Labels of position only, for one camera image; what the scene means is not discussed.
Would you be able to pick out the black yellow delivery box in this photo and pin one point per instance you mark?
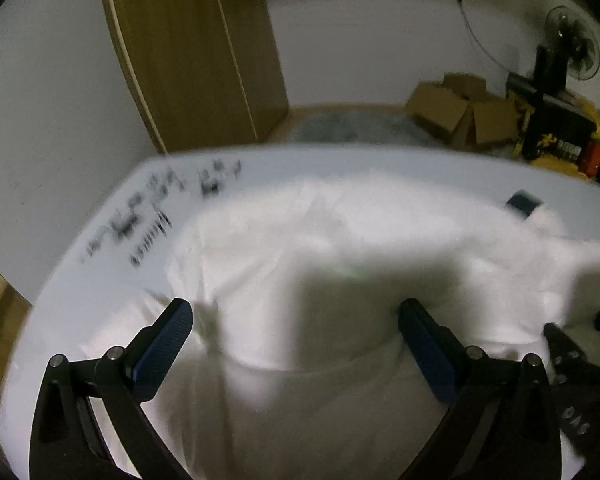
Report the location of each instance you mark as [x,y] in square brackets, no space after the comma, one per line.
[555,125]

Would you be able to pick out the black standing fan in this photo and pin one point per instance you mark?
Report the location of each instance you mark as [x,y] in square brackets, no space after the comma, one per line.
[577,40]

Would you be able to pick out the grey floor rug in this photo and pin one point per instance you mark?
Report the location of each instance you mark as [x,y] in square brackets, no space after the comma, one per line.
[350,127]

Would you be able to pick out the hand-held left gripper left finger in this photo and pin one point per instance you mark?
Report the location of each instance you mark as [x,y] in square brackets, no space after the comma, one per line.
[162,347]

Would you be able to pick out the orange red container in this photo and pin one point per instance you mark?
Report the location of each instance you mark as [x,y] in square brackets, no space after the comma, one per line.
[592,160]

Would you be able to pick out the open cardboard box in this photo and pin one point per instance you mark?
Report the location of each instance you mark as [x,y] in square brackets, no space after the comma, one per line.
[437,110]
[490,120]

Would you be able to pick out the wooden wardrobe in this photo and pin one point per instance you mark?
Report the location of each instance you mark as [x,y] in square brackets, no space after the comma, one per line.
[190,45]

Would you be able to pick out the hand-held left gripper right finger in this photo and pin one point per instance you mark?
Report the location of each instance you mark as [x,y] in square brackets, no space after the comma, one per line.
[430,355]

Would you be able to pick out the white puffer jacket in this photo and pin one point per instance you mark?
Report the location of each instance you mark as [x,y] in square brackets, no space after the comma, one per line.
[330,240]

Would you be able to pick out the black upright box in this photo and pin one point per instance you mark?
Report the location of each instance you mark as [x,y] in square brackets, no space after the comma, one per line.
[551,67]

